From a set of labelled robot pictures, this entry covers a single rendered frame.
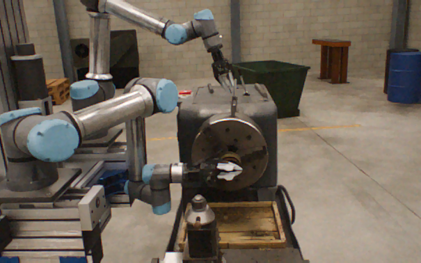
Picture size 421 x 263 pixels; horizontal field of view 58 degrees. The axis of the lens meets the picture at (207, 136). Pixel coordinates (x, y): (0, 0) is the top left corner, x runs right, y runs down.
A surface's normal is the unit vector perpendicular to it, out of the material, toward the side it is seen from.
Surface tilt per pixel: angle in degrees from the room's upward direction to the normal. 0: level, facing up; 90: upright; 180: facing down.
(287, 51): 90
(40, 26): 90
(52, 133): 91
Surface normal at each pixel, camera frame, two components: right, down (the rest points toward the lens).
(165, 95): 0.84, 0.11
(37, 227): -0.07, 0.29
